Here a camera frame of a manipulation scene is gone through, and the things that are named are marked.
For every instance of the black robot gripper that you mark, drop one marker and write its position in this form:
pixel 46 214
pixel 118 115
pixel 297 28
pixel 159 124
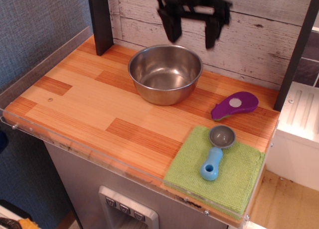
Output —
pixel 172 11

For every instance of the stainless steel bowl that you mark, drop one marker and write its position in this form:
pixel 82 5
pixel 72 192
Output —
pixel 165 74

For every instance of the green towel cloth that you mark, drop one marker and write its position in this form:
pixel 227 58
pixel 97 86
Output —
pixel 238 172

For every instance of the purple toy eggplant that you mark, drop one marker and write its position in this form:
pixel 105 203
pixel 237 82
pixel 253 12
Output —
pixel 239 102

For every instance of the white toy sink unit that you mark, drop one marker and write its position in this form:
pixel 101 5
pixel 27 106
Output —
pixel 294 152

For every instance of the clear acrylic front guard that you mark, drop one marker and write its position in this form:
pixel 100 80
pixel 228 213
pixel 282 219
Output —
pixel 141 145

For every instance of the grey toy fridge cabinet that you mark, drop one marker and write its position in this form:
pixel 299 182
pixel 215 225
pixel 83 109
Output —
pixel 82 179

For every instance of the silver dispenser panel with buttons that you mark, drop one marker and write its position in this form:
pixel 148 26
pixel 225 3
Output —
pixel 122 212

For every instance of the orange black object corner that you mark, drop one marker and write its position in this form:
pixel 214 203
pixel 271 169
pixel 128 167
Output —
pixel 18 224

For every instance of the dark left vertical post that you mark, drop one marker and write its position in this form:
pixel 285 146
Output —
pixel 101 23

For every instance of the dark vertical post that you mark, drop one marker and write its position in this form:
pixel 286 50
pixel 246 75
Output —
pixel 297 54
pixel 101 23

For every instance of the dark right vertical post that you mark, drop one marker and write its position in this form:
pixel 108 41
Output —
pixel 297 54

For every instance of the blue handled grey scoop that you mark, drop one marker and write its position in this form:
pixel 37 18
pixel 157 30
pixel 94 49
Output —
pixel 221 137

